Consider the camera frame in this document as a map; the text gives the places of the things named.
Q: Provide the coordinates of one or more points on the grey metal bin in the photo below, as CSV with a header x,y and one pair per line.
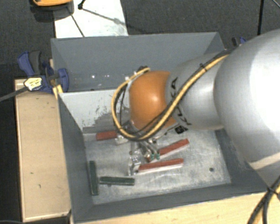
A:
x,y
129,53

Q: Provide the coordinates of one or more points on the dark green flat block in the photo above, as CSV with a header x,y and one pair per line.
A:
x,y
93,178
117,181

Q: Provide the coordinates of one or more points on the pale wood board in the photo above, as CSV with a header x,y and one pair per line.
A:
x,y
40,148

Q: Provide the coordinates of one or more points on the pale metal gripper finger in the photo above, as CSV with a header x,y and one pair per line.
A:
x,y
132,170
135,160

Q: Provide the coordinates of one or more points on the black cylinder on white bracket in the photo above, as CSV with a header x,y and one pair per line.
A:
x,y
181,129

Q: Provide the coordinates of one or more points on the red-brown flat block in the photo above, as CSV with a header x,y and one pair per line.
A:
x,y
161,165
106,135
175,146

